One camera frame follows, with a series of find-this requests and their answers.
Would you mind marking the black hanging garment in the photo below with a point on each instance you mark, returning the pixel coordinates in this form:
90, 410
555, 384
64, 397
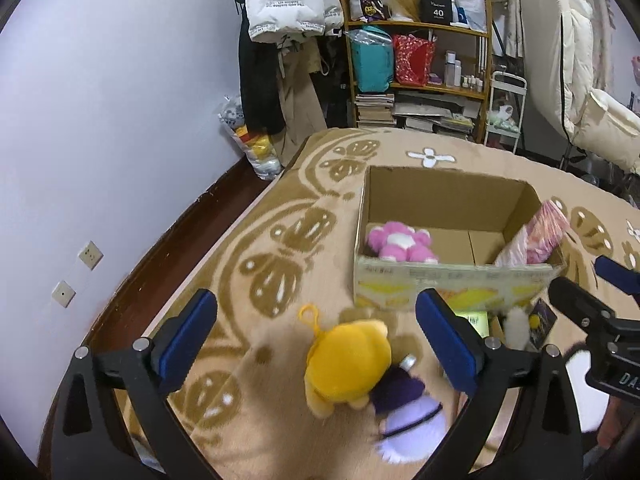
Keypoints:
335, 85

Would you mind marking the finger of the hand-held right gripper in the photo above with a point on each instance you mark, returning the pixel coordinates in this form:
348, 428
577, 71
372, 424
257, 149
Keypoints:
617, 272
575, 300

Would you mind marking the green tissue pack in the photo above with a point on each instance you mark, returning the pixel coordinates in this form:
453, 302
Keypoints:
475, 322

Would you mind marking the stack of books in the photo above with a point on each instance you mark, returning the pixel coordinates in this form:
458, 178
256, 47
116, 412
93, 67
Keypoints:
375, 110

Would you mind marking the beige flower patterned blanket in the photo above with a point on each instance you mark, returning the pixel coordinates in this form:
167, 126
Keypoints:
320, 240

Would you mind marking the red patterned bag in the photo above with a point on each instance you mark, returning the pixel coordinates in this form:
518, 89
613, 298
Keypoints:
412, 60

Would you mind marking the white cosmetic bottles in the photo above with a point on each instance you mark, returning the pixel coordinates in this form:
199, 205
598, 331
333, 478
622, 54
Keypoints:
452, 70

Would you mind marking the white fluffy plush ball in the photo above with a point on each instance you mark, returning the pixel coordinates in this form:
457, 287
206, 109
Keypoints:
515, 330

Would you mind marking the pile of magazines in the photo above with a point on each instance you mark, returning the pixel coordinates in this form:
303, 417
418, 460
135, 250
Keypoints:
435, 112

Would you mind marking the white wall socket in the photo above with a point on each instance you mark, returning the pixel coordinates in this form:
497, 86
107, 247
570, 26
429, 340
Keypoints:
90, 255
64, 294

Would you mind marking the black hanging coat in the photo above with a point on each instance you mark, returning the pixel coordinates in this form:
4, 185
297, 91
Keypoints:
257, 85

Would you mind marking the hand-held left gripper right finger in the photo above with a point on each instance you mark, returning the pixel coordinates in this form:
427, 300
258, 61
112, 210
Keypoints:
447, 345

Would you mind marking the wooden shelf rack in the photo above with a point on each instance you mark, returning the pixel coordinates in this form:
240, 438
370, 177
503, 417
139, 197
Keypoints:
415, 26

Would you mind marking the purple plush doll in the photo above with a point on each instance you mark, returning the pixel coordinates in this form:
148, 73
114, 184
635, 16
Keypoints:
407, 410

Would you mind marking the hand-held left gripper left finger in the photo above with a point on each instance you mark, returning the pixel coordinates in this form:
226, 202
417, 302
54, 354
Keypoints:
187, 345

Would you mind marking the pink folded towel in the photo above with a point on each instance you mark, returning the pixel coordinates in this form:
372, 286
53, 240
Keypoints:
532, 235

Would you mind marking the yellow plush toy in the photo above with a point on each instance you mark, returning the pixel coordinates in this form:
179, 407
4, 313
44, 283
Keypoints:
350, 360

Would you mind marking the teal bag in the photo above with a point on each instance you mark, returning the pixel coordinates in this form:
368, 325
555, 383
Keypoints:
372, 62

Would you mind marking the white trolley cart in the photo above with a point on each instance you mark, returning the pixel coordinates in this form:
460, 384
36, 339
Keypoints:
505, 115

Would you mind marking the row of small bottles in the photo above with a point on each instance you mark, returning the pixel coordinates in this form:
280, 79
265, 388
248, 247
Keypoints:
474, 84

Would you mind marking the pink plush bear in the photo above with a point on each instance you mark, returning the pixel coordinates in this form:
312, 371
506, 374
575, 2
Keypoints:
400, 240

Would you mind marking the black gift box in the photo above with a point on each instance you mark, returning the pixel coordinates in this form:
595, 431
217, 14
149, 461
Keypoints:
436, 7

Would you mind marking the cardboard box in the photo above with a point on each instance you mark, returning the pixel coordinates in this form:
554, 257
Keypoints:
440, 200

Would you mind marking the white puffer jacket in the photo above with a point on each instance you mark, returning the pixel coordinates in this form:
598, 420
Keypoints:
290, 0

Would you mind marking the beige hanging garment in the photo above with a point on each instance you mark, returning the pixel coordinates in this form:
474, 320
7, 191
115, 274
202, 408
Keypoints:
300, 100

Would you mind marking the clear plastic bag of toys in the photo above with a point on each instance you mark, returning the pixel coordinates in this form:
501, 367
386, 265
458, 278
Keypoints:
255, 152

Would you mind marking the small dark printed card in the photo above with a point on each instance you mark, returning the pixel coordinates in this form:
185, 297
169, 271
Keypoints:
545, 317

